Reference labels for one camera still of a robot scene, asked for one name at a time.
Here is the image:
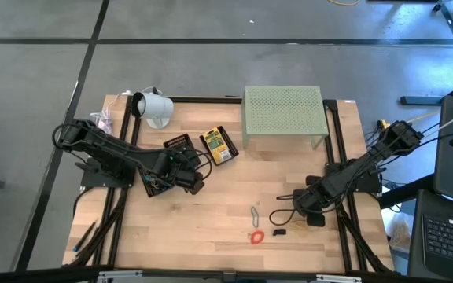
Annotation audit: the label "yellow green crayon box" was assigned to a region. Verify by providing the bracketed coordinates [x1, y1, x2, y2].
[201, 127, 230, 165]

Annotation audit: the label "silver frame bracket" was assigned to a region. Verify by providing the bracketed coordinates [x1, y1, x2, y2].
[98, 270, 144, 281]
[315, 274, 363, 283]

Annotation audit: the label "white cable bundle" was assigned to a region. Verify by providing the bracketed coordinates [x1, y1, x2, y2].
[89, 89, 160, 137]

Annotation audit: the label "black laptop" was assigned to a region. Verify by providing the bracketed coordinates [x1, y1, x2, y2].
[407, 188, 453, 283]

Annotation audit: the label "black aluminium rail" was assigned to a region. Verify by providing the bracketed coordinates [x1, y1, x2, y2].
[0, 265, 453, 283]
[167, 95, 244, 105]

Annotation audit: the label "black plastic mesh basket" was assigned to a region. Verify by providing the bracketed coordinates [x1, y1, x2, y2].
[199, 125, 240, 167]
[138, 167, 176, 198]
[163, 133, 202, 170]

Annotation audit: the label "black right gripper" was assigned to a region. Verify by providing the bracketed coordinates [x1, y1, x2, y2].
[291, 175, 342, 229]

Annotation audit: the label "grey-blue desk foot bar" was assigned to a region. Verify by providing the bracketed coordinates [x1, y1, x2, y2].
[399, 95, 444, 107]

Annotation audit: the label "black aluminium frame rails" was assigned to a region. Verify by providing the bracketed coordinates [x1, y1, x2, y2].
[322, 98, 399, 275]
[67, 95, 143, 268]

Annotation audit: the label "yellow power cable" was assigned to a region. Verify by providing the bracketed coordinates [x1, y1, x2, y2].
[405, 111, 442, 123]

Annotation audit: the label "green perforated metal shelf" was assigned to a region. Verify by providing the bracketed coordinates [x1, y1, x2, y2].
[241, 85, 330, 151]

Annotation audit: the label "clear bag of rubber bands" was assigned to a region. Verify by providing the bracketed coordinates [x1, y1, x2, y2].
[388, 218, 413, 249]

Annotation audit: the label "black pen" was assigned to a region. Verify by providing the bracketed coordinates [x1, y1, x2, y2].
[72, 219, 98, 252]

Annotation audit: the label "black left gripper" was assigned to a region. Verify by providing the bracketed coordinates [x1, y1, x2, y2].
[153, 150, 207, 197]

